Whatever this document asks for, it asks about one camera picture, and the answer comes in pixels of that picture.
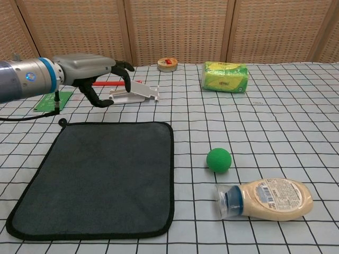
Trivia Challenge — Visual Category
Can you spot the beige sauce squeeze bottle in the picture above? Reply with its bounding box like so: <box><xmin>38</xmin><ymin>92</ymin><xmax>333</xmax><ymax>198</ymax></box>
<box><xmin>213</xmin><ymin>177</ymin><xmax>314</xmax><ymax>220</ymax></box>

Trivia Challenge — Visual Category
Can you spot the green foam ball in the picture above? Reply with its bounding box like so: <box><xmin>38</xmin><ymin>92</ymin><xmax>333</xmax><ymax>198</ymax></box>
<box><xmin>206</xmin><ymin>147</ymin><xmax>233</xmax><ymax>174</ymax></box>

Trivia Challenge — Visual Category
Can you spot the white black checkered tablecloth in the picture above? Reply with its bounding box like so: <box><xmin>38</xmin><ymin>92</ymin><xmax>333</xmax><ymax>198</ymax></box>
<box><xmin>0</xmin><ymin>62</ymin><xmax>339</xmax><ymax>254</ymax></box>

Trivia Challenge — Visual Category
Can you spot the red plastic pen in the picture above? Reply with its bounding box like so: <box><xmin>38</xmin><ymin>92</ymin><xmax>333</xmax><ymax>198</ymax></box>
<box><xmin>92</xmin><ymin>80</ymin><xmax>144</xmax><ymax>87</ymax></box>

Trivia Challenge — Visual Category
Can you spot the woven rattan folding screen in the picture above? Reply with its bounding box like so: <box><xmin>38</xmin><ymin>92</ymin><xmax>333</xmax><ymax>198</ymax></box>
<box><xmin>0</xmin><ymin>0</ymin><xmax>339</xmax><ymax>67</ymax></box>

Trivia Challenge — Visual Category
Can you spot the round tan tape tin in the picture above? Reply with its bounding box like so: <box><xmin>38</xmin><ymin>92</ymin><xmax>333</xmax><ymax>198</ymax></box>
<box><xmin>157</xmin><ymin>57</ymin><xmax>179</xmax><ymax>72</ymax></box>

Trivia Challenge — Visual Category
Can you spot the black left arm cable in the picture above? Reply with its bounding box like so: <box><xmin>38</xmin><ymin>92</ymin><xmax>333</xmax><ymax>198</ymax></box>
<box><xmin>0</xmin><ymin>89</ymin><xmax>61</xmax><ymax>122</ymax></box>

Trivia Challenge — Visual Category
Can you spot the green paper sachet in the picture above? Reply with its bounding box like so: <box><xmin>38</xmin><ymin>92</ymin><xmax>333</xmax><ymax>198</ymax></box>
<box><xmin>33</xmin><ymin>91</ymin><xmax>74</xmax><ymax>113</ymax></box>

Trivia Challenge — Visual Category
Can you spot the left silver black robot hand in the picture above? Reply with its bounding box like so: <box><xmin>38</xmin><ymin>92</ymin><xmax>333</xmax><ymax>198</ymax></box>
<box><xmin>52</xmin><ymin>53</ymin><xmax>135</xmax><ymax>108</ymax></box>

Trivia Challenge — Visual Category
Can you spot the green yellow tissue pack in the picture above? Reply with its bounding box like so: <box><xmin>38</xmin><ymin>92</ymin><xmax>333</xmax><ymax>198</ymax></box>
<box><xmin>200</xmin><ymin>61</ymin><xmax>251</xmax><ymax>94</ymax></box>

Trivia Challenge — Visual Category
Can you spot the dark grey cloth mat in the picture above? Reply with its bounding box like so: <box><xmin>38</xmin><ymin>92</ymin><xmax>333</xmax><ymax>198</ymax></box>
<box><xmin>5</xmin><ymin>119</ymin><xmax>175</xmax><ymax>241</ymax></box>

